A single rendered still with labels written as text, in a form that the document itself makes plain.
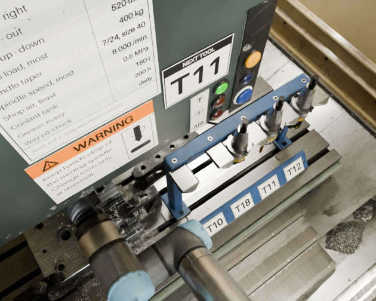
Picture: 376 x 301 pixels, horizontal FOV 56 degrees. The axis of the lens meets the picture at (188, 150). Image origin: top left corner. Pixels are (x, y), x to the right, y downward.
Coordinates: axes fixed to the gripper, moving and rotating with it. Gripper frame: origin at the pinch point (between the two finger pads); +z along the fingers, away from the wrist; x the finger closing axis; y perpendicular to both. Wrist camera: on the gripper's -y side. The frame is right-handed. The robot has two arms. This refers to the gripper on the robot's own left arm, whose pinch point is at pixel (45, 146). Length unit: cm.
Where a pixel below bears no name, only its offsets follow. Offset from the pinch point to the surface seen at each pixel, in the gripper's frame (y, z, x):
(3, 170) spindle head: -31.0, -21.0, -2.5
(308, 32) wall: 36, 13, 100
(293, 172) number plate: 44, -26, 60
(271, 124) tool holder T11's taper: 13, -18, 48
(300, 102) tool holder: 13, -17, 59
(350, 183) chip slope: 59, -38, 83
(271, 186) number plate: 43, -25, 51
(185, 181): 15.4, -17.1, 22.3
